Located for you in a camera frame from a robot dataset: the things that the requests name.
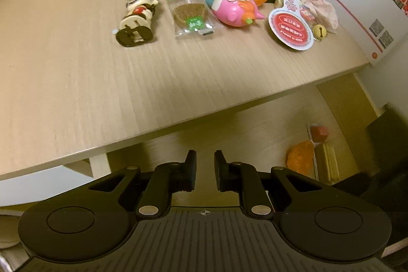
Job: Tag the lollipop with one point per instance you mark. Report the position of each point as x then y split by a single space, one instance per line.
188 10

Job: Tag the orange crumpled bag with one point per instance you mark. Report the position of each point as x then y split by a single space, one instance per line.
301 157

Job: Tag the red cube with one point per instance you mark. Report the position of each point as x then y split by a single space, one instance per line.
319 133

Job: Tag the white desk leg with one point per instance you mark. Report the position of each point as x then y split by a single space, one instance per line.
100 165

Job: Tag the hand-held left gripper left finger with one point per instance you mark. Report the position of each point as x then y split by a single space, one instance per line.
190 170

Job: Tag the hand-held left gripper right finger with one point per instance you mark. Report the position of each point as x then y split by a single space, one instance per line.
220 170

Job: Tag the pink and orange plastic toy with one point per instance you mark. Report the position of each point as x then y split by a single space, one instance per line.
232 7

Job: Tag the white and brown figurine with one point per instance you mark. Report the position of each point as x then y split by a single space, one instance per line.
137 17

